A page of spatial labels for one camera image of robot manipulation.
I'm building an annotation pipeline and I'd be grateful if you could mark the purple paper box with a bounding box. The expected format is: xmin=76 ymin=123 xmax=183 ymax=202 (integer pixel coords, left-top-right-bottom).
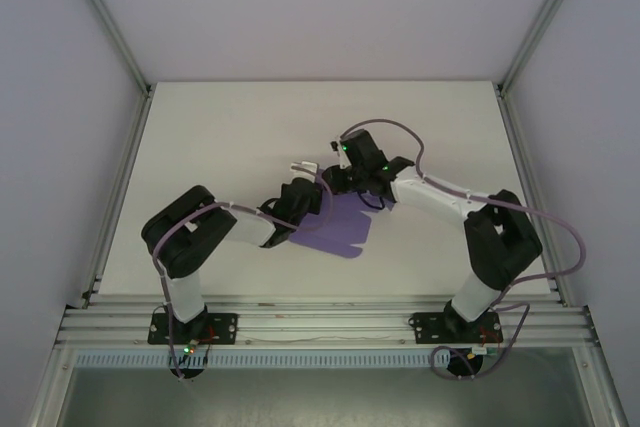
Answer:
xmin=289 ymin=164 xmax=386 ymax=261

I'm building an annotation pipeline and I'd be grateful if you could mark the grey metal sheet panel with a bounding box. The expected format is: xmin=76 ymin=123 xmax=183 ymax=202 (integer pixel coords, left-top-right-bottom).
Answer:
xmin=57 ymin=365 xmax=594 ymax=427

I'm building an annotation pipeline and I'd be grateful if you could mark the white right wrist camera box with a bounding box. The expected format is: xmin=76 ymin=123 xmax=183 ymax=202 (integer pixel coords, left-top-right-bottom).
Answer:
xmin=329 ymin=139 xmax=348 ymax=171

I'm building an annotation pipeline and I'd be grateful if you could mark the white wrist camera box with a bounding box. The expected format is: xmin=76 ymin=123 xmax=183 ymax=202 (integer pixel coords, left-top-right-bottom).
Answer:
xmin=329 ymin=139 xmax=348 ymax=171
xmin=289 ymin=160 xmax=320 ymax=184

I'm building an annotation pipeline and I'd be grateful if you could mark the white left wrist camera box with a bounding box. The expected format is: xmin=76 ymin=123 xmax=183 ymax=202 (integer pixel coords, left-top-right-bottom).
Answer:
xmin=289 ymin=160 xmax=320 ymax=184

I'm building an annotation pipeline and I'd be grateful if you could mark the aluminium mounting rail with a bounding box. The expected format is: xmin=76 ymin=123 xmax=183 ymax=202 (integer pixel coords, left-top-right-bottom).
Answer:
xmin=54 ymin=299 xmax=599 ymax=348

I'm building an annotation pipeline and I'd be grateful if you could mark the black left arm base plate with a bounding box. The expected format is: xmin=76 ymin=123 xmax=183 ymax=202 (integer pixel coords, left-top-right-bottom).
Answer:
xmin=147 ymin=313 xmax=239 ymax=346

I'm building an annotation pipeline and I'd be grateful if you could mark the aluminium table side rail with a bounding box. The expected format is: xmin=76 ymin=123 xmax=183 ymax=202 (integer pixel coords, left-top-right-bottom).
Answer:
xmin=79 ymin=86 xmax=154 ymax=309
xmin=494 ymin=86 xmax=571 ymax=306

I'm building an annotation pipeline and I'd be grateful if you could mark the grey slotted cable duct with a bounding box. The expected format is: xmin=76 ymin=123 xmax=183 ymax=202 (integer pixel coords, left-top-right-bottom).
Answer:
xmin=74 ymin=351 xmax=451 ymax=369

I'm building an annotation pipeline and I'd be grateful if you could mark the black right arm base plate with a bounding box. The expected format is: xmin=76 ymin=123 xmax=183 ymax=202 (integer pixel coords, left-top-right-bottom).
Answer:
xmin=407 ymin=311 xmax=501 ymax=346

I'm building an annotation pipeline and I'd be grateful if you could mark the black round cable grommet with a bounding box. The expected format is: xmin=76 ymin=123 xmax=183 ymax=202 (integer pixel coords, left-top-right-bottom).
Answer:
xmin=169 ymin=365 xmax=206 ymax=381
xmin=444 ymin=348 xmax=484 ymax=381

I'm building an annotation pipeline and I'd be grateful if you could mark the aluminium frame post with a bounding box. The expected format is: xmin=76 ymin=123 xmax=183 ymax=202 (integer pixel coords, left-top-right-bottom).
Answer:
xmin=497 ymin=0 xmax=594 ymax=97
xmin=59 ymin=0 xmax=154 ymax=98

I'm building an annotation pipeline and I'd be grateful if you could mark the aluminium lower frame bar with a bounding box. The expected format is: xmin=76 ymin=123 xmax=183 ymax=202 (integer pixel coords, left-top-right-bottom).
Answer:
xmin=27 ymin=346 xmax=76 ymax=427
xmin=574 ymin=346 xmax=629 ymax=427

